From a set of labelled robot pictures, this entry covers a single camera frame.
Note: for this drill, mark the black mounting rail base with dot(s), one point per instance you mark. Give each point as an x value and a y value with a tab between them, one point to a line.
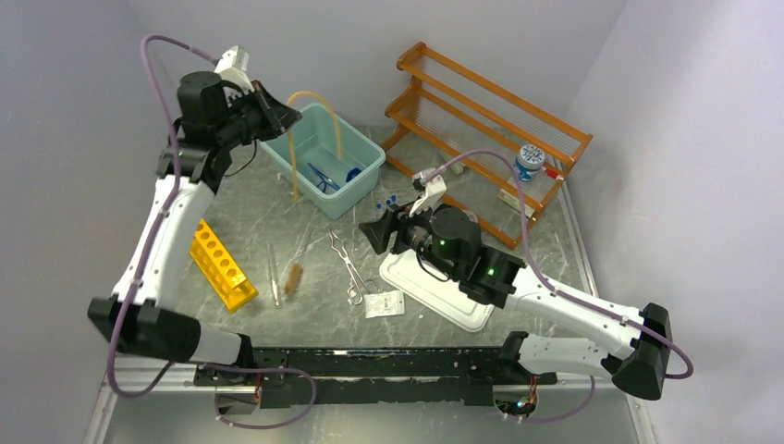
471	375

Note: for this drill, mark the white plastic bin lid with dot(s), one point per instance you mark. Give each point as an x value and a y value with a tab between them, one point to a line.
402	271

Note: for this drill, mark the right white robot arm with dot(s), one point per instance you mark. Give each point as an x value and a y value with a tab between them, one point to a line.
624	344

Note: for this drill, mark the blue white lidded jar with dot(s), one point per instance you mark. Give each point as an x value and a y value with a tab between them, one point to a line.
528	162

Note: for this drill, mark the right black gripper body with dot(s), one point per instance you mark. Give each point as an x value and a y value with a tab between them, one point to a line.
413	232

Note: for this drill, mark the clear round plastic container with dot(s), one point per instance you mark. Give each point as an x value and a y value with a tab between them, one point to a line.
471	216

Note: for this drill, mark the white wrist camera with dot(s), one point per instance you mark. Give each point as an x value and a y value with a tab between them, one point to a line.
232	66
430	187

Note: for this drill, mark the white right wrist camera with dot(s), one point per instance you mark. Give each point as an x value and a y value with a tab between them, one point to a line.
430	187

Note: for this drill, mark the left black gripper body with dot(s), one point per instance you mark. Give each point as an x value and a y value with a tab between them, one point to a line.
248	118

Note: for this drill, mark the blue safety glasses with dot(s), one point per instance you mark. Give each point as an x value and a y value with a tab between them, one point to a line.
322	182

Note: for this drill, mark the yellow rubber tubing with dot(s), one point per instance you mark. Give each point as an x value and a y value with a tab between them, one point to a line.
291	146

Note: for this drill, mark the brown test tube brush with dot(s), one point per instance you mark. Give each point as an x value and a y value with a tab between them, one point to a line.
296	268

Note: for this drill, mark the yellow test tube rack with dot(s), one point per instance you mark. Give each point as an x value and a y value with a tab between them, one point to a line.
220	269

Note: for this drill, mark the light green plastic bin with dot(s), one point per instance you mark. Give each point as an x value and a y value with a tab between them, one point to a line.
315	142

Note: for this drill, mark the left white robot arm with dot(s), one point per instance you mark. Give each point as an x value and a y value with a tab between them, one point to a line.
140	317

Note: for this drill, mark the small white plastic bag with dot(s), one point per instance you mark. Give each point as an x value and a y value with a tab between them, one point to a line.
389	303

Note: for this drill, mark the blue item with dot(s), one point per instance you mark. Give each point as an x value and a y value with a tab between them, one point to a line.
352	174

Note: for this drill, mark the metal crucible tongs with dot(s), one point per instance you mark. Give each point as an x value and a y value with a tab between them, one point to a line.
358	285

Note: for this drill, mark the clear glass test tube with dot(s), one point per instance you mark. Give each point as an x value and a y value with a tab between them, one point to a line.
273	275

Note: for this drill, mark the white green small box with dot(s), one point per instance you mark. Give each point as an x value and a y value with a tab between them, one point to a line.
513	202

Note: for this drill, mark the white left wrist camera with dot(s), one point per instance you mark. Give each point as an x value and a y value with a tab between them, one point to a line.
232	66

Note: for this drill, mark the orange wooden shelf rack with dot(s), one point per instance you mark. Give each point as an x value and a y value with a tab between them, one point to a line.
453	109

